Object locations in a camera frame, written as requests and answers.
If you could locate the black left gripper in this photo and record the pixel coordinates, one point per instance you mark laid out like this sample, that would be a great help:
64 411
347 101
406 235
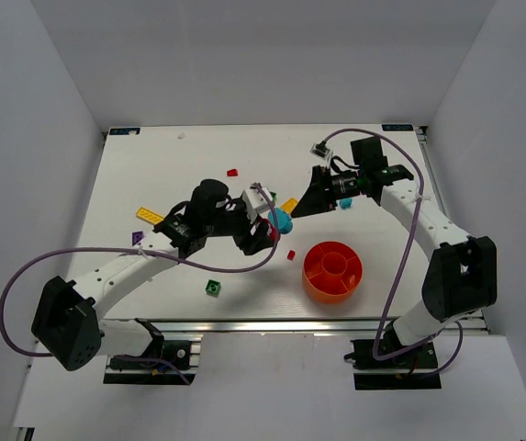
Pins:
248 233

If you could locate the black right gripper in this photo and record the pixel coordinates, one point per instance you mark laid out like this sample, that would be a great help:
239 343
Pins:
325 190

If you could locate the red flower-print oval lego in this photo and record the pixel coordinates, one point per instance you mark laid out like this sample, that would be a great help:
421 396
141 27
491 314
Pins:
271 231

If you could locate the orange divided round container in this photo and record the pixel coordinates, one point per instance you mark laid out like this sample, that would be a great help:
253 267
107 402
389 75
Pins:
331 272

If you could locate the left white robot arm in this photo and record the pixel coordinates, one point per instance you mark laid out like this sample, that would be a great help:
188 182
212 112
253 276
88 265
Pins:
70 320

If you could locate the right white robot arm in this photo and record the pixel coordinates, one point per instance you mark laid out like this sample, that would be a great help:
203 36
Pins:
398 189

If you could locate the small cyan lego brick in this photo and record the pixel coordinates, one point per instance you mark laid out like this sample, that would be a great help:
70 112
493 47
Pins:
345 203

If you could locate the yellow 2x3 lego brick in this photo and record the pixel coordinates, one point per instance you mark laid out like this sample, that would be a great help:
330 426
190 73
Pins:
289 205

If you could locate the green lego brick near front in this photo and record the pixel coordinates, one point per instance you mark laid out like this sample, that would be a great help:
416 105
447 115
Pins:
213 288

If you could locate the blue label sticker right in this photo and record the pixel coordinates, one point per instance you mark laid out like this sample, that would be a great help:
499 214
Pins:
397 127

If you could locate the blue label sticker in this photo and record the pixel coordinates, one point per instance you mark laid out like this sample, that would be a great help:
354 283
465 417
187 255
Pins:
130 131
397 127

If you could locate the yellow long flat lego plate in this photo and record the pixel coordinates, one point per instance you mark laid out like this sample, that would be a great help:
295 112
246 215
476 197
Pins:
149 216

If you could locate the purple lego piece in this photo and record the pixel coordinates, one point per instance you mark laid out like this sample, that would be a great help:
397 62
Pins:
137 237

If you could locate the blue label sticker left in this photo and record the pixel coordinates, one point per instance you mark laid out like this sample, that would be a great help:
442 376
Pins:
130 131

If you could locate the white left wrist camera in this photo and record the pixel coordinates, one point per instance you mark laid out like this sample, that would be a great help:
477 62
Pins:
256 202

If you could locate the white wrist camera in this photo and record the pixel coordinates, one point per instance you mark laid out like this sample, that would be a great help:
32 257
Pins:
321 150
256 202

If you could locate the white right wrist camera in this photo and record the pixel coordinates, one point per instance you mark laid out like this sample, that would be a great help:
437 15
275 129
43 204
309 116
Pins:
321 150

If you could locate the aluminium front table rail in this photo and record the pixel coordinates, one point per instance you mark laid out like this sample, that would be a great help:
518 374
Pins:
281 326

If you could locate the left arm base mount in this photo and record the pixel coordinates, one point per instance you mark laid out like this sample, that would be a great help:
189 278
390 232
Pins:
173 362

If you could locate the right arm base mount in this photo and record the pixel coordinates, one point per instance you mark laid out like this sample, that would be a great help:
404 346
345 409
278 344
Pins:
411 371

